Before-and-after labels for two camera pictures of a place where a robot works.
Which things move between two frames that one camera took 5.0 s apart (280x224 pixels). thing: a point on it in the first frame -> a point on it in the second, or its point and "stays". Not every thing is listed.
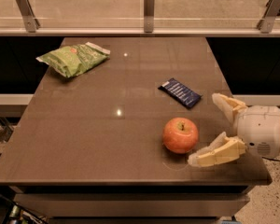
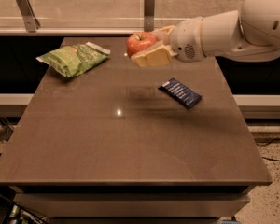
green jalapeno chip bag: (73, 60) stays
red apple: (180, 134) -> (139, 41)
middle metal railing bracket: (148, 9) stays
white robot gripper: (259, 129) -> (185, 39)
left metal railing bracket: (31, 21) stays
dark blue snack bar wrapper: (180, 92) stays
